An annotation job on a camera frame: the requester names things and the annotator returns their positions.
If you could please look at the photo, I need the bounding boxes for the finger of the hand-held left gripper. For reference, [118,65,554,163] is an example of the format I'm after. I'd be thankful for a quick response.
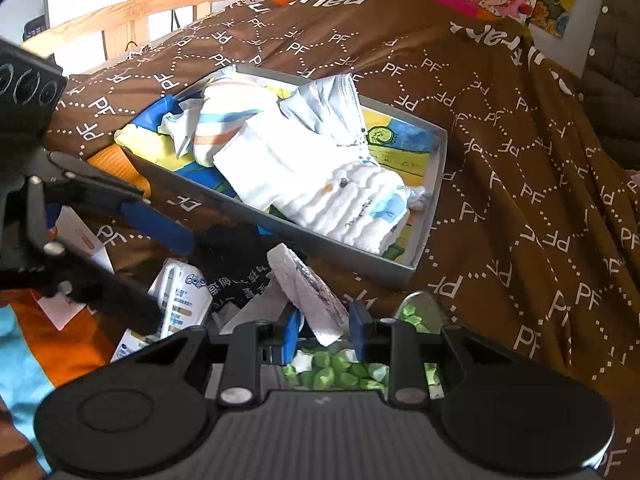
[0,176,162,335]
[47,152,197,257]

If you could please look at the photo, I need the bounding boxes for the striped towel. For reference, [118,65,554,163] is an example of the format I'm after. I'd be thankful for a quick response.
[192,72,282,167]

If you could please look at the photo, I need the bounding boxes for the black printed packet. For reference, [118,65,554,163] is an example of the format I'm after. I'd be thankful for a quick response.
[197,222,287,322]

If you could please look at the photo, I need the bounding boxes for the brown printed blanket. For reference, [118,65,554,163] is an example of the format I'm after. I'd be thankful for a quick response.
[0,0,640,480]

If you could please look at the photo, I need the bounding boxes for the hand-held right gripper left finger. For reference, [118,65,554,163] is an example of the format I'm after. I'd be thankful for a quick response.
[107,307,305,407]

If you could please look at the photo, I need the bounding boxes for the clear bag of green stars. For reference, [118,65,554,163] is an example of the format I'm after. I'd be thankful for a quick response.
[282,291,451,395]

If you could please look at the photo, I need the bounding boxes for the grey tray with drawing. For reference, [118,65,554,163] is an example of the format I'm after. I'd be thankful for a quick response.
[114,62,448,289]

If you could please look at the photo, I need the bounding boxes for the white muslin cloth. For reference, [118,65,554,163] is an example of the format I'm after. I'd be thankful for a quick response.
[214,120,412,257]

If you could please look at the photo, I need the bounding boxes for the orange white carton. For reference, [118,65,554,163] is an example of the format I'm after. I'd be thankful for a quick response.
[50,145,152,273]

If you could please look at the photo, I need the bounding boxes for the white blue carton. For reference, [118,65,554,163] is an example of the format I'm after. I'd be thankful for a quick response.
[110,257,214,363]

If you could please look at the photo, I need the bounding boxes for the brown quilted jacket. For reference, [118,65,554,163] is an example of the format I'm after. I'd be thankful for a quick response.
[580,0,640,162]

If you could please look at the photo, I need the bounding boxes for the white blue face mask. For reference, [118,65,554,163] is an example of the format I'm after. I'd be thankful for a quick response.
[279,74,364,147]

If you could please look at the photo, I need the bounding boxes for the wooden bed rail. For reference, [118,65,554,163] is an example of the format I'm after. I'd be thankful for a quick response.
[22,0,297,68]

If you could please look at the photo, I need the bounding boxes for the white crumpled cloth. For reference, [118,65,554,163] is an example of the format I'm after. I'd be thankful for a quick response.
[159,99,202,157]

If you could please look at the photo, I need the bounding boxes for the crayon drawing sheet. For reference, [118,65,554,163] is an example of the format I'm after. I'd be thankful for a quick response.
[114,95,437,262]

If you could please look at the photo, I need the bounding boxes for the white tissue packet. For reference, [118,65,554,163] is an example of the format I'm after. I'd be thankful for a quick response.
[266,242,352,347]

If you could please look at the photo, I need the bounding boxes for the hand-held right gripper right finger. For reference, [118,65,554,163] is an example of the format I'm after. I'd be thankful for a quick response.
[348,300,538,407]

